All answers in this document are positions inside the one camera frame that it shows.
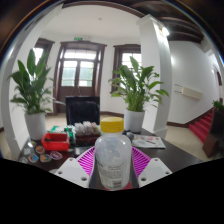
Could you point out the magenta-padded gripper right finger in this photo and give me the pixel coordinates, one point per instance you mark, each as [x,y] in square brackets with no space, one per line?
[154,170]

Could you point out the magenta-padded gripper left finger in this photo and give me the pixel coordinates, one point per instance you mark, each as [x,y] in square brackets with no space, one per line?
[71,170]

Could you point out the yellow-capped clear plastic bottle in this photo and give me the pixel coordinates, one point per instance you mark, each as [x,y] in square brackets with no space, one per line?
[113,156]

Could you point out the purple round sticker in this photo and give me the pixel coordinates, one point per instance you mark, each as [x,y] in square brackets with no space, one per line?
[56,155]

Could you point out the black phone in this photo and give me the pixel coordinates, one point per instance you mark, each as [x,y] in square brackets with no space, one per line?
[83,150]

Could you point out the colourful round sticker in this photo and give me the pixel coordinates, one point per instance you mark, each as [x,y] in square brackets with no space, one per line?
[45,158]

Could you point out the flat round red coaster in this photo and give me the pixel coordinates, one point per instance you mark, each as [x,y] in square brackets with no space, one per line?
[129,187]

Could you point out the open magazine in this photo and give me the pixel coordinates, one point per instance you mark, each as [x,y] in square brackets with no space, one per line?
[148,141]

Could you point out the red plastic basket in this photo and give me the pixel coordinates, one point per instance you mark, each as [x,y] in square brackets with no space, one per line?
[55,141]

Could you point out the orange round sticker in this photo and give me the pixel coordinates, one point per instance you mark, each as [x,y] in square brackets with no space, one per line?
[40,149]

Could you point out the dark tray of tea packets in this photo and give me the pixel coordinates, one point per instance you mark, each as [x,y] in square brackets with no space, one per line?
[86,131]

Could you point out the grey balls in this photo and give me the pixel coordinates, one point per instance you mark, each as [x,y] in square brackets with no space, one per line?
[129,135]

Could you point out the green box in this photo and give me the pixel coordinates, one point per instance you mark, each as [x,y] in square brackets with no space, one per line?
[63,128]

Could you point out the black chair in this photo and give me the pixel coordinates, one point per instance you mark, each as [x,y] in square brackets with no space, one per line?
[82,110]

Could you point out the red carpeted staircase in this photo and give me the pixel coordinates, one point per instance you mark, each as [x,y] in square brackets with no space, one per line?
[203,126]

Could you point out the green plant in white pot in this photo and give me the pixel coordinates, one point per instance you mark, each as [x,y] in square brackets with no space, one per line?
[31,90]
[136,86]

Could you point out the brown wooden double door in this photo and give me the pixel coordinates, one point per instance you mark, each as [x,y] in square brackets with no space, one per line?
[78,71]

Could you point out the brown framed window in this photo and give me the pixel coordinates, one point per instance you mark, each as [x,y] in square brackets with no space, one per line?
[128,58]
[40,51]

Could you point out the green exit sign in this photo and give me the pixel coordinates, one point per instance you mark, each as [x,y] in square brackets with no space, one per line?
[78,39]

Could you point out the white wall radiator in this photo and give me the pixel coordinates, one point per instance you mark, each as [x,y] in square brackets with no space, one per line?
[188,91]

